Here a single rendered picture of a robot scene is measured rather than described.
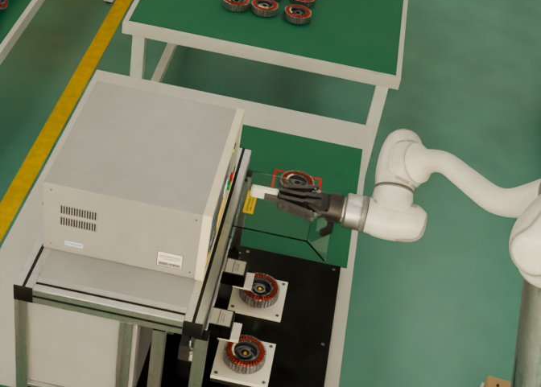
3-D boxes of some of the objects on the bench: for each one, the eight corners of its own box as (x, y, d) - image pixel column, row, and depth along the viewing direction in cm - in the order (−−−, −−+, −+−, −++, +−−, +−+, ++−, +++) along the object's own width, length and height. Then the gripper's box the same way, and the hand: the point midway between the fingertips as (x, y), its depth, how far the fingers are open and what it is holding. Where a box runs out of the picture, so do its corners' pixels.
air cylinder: (201, 342, 269) (204, 328, 266) (196, 363, 264) (198, 349, 260) (183, 338, 270) (185, 324, 266) (177, 359, 264) (179, 345, 260)
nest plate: (274, 347, 272) (275, 343, 271) (266, 389, 260) (267, 386, 259) (220, 335, 272) (221, 332, 271) (209, 377, 261) (210, 374, 260)
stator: (281, 286, 288) (282, 276, 286) (274, 313, 280) (276, 304, 277) (242, 277, 289) (244, 267, 286) (235, 304, 280) (237, 294, 278)
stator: (319, 188, 330) (320, 179, 327) (301, 205, 322) (303, 196, 320) (290, 173, 334) (291, 164, 331) (272, 189, 326) (274, 181, 323)
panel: (187, 232, 302) (197, 153, 283) (130, 404, 251) (138, 322, 232) (183, 231, 302) (193, 152, 283) (126, 403, 251) (133, 321, 232)
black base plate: (339, 271, 301) (340, 265, 300) (315, 446, 251) (316, 440, 250) (185, 239, 302) (186, 233, 301) (130, 406, 253) (131, 401, 251)
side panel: (127, 402, 254) (135, 314, 233) (124, 411, 251) (132, 324, 231) (19, 379, 254) (18, 290, 234) (15, 388, 252) (13, 298, 232)
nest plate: (287, 285, 291) (287, 282, 290) (280, 322, 279) (280, 319, 278) (236, 273, 291) (237, 271, 290) (227, 310, 279) (227, 308, 279)
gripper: (337, 236, 253) (245, 217, 254) (342, 204, 263) (253, 185, 264) (343, 214, 248) (248, 194, 249) (348, 182, 258) (257, 163, 259)
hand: (264, 192), depth 256 cm, fingers closed
